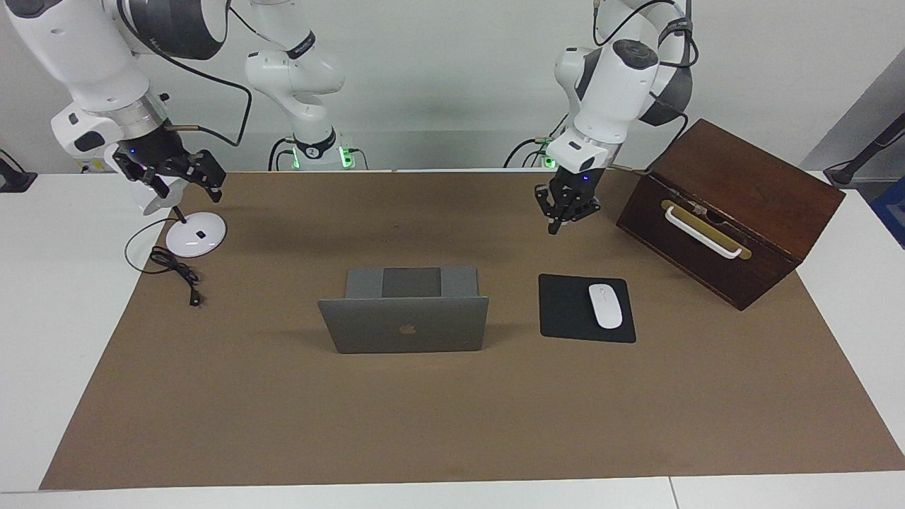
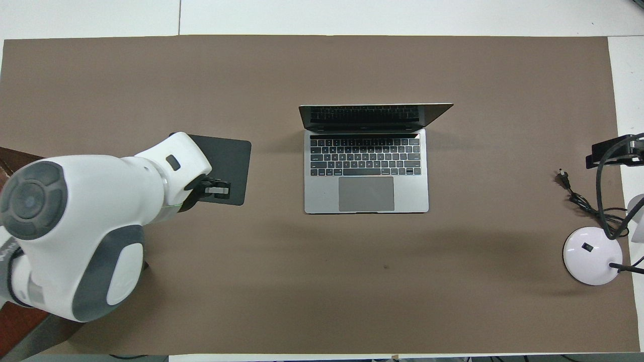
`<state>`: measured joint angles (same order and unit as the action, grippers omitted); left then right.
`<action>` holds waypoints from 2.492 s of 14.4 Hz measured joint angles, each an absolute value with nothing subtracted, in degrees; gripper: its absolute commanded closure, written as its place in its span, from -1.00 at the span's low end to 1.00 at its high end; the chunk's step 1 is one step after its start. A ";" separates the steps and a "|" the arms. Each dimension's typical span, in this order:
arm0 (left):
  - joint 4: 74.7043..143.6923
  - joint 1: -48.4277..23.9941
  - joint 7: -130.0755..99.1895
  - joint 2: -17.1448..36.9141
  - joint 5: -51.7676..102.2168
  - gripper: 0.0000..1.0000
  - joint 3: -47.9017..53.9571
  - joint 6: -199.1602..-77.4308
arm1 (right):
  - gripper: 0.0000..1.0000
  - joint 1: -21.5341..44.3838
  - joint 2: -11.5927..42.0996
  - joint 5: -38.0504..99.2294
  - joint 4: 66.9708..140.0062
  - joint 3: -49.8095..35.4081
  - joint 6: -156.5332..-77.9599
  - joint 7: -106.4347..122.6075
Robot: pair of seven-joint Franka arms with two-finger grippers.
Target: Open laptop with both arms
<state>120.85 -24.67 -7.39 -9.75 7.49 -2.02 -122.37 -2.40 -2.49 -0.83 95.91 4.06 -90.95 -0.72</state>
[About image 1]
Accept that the dark brown wooden box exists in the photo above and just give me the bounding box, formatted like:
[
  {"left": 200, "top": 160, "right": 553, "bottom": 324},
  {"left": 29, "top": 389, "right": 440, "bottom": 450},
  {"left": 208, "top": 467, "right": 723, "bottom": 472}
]
[{"left": 616, "top": 118, "right": 846, "bottom": 312}]

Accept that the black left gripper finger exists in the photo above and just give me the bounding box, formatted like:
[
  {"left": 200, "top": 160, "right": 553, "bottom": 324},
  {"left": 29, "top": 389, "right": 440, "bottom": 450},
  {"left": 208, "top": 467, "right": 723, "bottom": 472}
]
[
  {"left": 535, "top": 185, "right": 564, "bottom": 235},
  {"left": 564, "top": 200, "right": 602, "bottom": 227}
]

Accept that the black lamp power cable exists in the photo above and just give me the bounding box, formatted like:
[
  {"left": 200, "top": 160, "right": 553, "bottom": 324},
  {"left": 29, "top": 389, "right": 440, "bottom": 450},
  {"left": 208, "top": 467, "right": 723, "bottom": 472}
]
[{"left": 124, "top": 217, "right": 203, "bottom": 308}]

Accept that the silver apple laptop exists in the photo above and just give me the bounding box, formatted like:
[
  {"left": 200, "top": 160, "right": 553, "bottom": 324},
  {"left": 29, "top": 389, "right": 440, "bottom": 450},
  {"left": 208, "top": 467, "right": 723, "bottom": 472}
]
[{"left": 317, "top": 266, "right": 490, "bottom": 354}]

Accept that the white box handle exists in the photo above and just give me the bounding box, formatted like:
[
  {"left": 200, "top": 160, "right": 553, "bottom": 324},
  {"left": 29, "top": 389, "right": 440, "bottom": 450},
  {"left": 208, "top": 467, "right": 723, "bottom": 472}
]
[{"left": 665, "top": 206, "right": 743, "bottom": 260}]

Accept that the black arm base cable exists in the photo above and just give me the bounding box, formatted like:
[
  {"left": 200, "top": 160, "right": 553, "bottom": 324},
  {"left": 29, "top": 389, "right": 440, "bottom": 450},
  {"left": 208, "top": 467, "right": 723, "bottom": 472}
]
[
  {"left": 268, "top": 138, "right": 298, "bottom": 171},
  {"left": 503, "top": 113, "right": 570, "bottom": 169}
]

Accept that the brown table mat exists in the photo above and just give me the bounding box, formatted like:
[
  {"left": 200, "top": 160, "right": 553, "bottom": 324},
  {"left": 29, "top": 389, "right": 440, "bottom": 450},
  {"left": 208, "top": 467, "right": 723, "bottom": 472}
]
[{"left": 39, "top": 170, "right": 905, "bottom": 491}]

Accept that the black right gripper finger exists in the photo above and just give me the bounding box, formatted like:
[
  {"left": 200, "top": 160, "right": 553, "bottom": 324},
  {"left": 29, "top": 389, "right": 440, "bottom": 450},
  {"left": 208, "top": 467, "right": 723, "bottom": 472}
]
[
  {"left": 113, "top": 153, "right": 170, "bottom": 199},
  {"left": 191, "top": 148, "right": 228, "bottom": 204}
]

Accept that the black left arm base cable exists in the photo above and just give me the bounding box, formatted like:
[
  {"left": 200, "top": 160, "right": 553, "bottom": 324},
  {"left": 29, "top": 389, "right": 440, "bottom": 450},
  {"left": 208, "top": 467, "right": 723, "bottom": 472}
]
[{"left": 503, "top": 113, "right": 570, "bottom": 169}]

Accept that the white computer mouse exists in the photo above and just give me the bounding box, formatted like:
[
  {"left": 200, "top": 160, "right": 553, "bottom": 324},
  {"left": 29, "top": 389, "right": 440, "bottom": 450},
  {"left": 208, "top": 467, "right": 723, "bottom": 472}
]
[{"left": 589, "top": 283, "right": 624, "bottom": 330}]

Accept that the black right arm base cable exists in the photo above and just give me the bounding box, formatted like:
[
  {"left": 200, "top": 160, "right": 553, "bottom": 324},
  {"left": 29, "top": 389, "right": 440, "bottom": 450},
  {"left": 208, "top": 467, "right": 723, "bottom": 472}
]
[{"left": 268, "top": 138, "right": 298, "bottom": 171}]

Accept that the black clamp foot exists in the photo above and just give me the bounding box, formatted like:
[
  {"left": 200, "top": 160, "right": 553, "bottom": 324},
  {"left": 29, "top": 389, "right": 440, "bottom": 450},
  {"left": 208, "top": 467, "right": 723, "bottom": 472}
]
[{"left": 0, "top": 150, "right": 37, "bottom": 193}]

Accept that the black mouse pad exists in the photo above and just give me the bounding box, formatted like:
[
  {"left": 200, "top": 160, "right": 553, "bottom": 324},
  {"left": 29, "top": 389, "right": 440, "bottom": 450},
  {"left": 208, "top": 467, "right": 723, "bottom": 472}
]
[{"left": 539, "top": 274, "right": 637, "bottom": 344}]

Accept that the black stand leg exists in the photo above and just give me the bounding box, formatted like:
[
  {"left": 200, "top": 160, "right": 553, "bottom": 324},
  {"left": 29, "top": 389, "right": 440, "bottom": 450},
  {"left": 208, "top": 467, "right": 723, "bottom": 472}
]
[{"left": 824, "top": 113, "right": 905, "bottom": 188}]

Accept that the blue bin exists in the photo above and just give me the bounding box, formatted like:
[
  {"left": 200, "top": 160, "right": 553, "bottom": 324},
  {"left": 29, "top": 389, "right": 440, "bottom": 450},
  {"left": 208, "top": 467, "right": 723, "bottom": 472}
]
[{"left": 871, "top": 175, "right": 905, "bottom": 250}]

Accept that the white desk lamp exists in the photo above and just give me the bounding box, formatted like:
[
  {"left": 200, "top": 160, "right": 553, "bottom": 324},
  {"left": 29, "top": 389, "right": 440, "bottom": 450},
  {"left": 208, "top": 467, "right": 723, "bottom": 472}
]
[{"left": 104, "top": 141, "right": 228, "bottom": 258}]

